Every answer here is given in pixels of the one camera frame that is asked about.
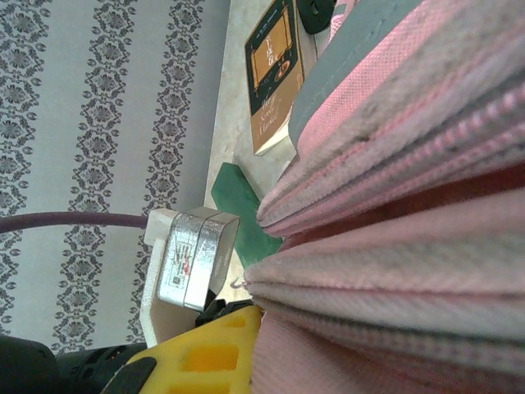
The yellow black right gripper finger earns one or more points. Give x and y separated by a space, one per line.
205 361

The green rectangular case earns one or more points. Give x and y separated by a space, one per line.
242 205

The pink backpack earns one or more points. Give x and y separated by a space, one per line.
389 267

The dark green brown book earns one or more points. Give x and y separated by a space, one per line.
272 82

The black computer mouse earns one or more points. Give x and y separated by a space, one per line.
313 18

